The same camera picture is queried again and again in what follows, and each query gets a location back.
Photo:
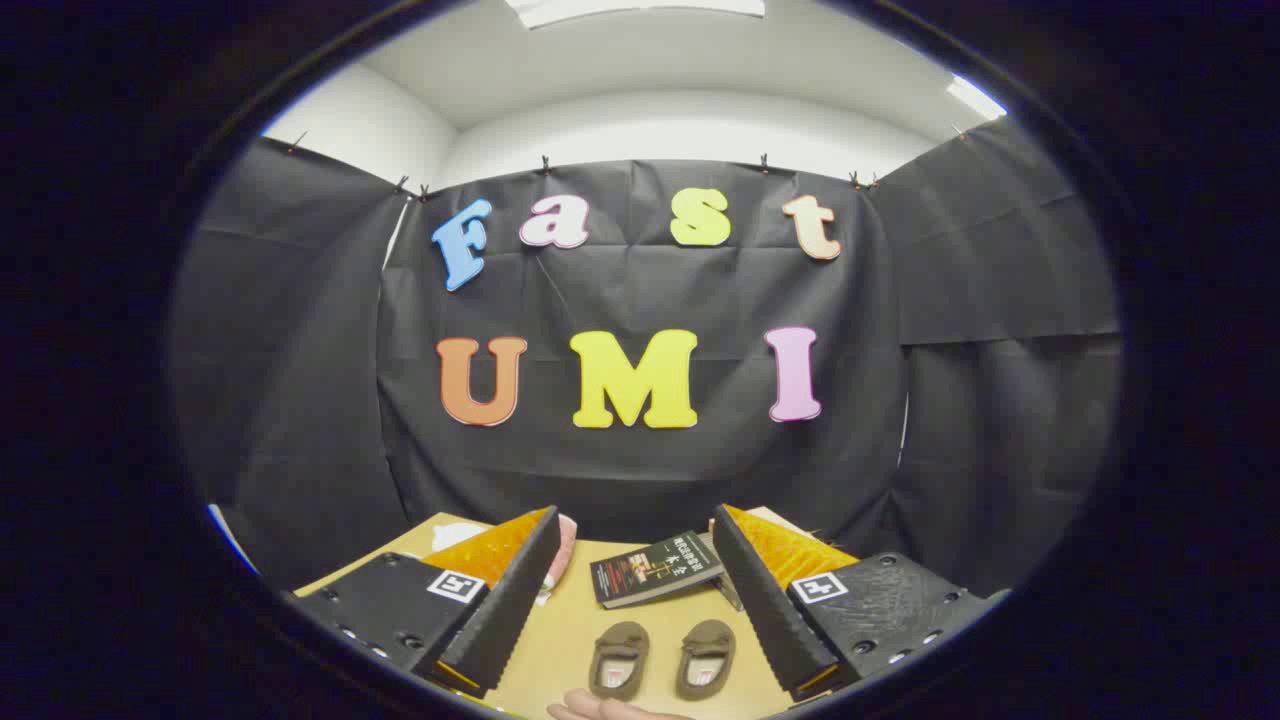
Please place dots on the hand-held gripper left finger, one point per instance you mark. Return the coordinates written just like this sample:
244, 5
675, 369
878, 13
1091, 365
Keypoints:
505, 610

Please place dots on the black book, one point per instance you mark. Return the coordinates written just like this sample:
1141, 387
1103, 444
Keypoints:
650, 572

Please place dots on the grey book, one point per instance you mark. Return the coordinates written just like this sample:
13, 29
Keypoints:
730, 593

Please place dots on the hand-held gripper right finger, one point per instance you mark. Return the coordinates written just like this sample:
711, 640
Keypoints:
765, 610

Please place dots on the watermelon slice plush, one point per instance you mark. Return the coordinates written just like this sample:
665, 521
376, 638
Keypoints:
565, 550

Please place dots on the brown fuzzy shoe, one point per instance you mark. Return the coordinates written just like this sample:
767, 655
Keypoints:
618, 662
706, 660

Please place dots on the white plush toy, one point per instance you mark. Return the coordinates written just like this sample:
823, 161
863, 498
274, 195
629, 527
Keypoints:
455, 535

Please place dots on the ceiling light panel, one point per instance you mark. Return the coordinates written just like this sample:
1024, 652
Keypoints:
640, 8
975, 97

